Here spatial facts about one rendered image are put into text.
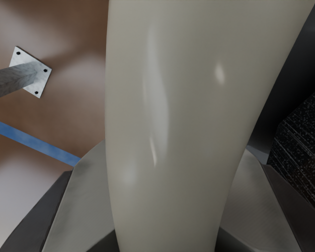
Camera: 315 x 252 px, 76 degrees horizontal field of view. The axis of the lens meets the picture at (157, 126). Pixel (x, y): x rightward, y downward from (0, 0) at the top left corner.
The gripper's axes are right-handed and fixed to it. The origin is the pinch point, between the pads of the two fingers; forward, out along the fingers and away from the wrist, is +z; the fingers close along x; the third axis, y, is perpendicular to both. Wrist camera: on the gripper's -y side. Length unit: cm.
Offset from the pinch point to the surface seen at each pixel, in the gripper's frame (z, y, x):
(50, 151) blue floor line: 94, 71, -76
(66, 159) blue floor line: 93, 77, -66
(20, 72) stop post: 87, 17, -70
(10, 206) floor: 95, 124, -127
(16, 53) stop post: 96, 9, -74
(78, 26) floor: 96, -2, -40
